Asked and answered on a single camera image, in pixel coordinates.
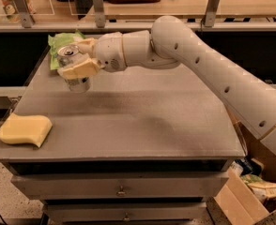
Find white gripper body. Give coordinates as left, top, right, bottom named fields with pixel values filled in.
left=95, top=32, right=127, bottom=72

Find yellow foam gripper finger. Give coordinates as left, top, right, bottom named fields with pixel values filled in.
left=74, top=37, right=97, bottom=56
left=57, top=54, right=101, bottom=80

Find silver 7up soda can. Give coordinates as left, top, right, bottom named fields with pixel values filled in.
left=56, top=44, right=90, bottom=93

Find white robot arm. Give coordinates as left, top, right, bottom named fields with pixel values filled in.
left=58, top=16, right=276, bottom=156

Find yellow wavy sponge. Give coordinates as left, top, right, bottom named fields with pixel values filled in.
left=0, top=112, right=53, bottom=147

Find green chip bag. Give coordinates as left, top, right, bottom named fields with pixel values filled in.
left=48, top=30, right=84, bottom=70

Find grey drawer cabinet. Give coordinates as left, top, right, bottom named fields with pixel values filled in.
left=0, top=32, right=247, bottom=225

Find lower drawer with knob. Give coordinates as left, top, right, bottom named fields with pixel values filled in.
left=43, top=202, right=207, bottom=222

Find drawer with knob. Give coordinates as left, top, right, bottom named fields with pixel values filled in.
left=43, top=202, right=207, bottom=222
left=11, top=172, right=228, bottom=200

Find upper drawer with knob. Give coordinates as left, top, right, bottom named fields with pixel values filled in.
left=11, top=172, right=228, bottom=200

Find open cardboard box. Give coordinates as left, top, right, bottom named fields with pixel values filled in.
left=209, top=112, right=276, bottom=225

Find snack packages in box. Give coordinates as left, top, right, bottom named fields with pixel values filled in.
left=230, top=157, right=276, bottom=204

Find middle metal bracket post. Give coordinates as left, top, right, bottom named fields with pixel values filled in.
left=92, top=0, right=106, bottom=28

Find metal bracket post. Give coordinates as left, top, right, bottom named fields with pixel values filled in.
left=202, top=0, right=220, bottom=27
left=13, top=0, right=34, bottom=28
left=92, top=0, right=106, bottom=28

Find left metal bracket post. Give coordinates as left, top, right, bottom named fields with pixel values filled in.
left=13, top=0, right=34, bottom=28

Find right metal bracket post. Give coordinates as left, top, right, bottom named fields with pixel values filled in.
left=202, top=0, right=220, bottom=27

